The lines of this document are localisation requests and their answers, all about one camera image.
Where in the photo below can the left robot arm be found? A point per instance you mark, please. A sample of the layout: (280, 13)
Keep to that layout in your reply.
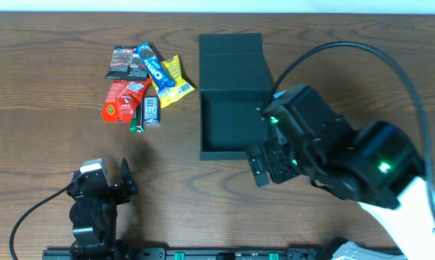
(94, 211)

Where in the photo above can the blue Oreo packet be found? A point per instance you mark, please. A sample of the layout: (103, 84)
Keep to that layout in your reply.
(156, 70)

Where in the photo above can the black snack packet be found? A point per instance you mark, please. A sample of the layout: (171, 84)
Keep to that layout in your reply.
(126, 65)

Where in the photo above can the black box with lid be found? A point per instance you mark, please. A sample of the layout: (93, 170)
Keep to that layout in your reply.
(234, 82)

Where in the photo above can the orange Reese's packet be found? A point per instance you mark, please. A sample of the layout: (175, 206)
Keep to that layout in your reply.
(123, 99)

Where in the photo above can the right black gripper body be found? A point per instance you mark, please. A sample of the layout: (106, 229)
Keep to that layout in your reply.
(275, 161)

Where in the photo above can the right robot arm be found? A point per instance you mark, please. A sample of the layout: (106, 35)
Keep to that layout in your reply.
(376, 166)

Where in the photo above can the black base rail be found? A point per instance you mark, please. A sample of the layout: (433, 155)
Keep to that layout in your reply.
(193, 254)

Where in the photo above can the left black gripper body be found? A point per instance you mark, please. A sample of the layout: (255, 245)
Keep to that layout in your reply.
(107, 190)

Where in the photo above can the green wrapped candy stick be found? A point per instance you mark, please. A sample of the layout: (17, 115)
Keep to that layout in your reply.
(137, 121)

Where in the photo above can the small blue carton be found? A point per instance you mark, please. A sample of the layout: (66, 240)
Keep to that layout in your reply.
(151, 111)

